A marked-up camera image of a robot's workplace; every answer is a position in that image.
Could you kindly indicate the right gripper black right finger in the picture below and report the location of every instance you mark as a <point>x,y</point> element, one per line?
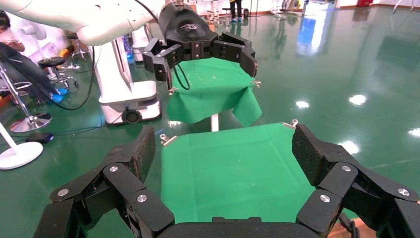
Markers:
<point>338,180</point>

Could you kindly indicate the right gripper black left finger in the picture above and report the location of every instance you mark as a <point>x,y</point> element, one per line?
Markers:
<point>124,184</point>

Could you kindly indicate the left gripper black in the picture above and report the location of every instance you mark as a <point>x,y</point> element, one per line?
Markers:
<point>187,31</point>

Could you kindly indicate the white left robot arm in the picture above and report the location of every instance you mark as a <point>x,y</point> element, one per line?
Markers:
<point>92,23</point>

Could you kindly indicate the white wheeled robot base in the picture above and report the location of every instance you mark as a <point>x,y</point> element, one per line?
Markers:
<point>131,98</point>

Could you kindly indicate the open brown cardboard box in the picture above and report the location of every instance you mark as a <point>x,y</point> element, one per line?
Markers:
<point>361,230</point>

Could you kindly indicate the red box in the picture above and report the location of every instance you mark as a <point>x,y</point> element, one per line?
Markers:
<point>365,2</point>

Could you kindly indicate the small green tablecloth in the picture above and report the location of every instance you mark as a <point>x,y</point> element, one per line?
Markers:
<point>210,95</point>

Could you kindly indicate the silver metal cloth clip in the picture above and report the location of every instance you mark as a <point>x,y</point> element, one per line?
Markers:
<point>290,124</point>
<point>257,84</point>
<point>168,140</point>
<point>173,90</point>

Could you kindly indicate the distant black stools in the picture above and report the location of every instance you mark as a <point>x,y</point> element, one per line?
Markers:
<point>216,10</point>

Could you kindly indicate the standing person dark trousers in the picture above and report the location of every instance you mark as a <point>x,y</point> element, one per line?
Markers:
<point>236,8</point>

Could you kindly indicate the white square table leg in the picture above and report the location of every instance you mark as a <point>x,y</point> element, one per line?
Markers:
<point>215,123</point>

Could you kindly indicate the black power adapter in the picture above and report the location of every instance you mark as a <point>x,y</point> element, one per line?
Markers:
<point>39,138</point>

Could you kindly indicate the large green tablecloth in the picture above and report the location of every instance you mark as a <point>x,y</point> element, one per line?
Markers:
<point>229,170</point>

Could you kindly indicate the white fan stand base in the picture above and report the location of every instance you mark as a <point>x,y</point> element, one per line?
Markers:
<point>21,154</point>

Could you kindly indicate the chrome stool base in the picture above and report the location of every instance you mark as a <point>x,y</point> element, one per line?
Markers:
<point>31,122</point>

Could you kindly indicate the chrome legged stool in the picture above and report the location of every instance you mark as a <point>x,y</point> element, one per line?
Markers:
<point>78,49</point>

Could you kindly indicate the black round stool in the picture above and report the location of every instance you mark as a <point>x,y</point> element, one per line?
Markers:
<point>51,61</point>

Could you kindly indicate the seated person dark clothes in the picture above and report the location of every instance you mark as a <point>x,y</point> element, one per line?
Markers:
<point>23,70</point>

